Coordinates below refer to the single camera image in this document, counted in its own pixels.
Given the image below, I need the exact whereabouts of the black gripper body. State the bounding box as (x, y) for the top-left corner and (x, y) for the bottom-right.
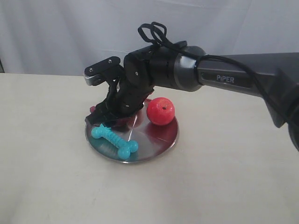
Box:
(102, 46), (176, 117)

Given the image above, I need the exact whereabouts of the turquoise toy bone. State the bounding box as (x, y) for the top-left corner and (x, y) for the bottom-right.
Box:
(91, 124), (139, 160)

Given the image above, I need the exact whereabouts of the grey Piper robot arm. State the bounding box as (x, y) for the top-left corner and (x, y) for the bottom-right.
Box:
(84, 41), (299, 147)

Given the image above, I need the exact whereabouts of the purple sweet potato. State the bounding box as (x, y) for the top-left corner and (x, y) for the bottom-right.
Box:
(90, 106), (129, 128)

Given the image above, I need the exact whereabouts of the red apple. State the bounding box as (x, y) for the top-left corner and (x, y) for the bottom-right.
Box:
(146, 97), (175, 126)

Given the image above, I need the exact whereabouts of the round stainless steel plate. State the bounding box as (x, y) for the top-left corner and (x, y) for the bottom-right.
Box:
(85, 99), (179, 163)

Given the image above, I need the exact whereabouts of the white backdrop cloth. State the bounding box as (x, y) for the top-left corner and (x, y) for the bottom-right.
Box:
(0, 0), (299, 75)

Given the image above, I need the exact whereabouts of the black cable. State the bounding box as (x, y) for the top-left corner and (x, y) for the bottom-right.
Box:
(137, 22), (295, 122)

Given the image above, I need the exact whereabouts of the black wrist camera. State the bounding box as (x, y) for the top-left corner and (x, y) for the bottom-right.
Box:
(83, 56), (125, 86)

